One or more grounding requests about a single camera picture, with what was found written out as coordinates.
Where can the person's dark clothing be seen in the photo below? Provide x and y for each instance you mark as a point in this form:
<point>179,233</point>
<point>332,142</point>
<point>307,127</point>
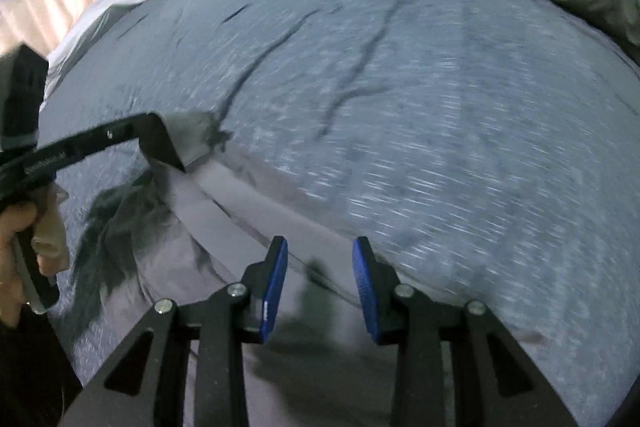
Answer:
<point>30,377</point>

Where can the grey garment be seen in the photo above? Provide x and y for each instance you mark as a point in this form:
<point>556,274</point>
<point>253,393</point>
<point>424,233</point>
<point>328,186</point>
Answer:
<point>235,217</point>

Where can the bed with blue-grey sheet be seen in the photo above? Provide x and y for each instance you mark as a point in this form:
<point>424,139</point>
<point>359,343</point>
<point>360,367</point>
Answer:
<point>410,107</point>

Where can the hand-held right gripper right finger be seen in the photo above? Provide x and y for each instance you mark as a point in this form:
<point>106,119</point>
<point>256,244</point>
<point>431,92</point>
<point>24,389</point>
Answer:
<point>364,279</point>

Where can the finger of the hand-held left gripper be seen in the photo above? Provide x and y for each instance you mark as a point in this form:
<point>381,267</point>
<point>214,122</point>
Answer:
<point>161,139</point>

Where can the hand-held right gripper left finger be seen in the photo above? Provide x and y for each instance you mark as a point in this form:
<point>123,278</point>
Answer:
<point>276,279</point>

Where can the person's left hand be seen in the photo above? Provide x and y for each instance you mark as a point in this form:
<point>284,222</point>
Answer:
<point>47,237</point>

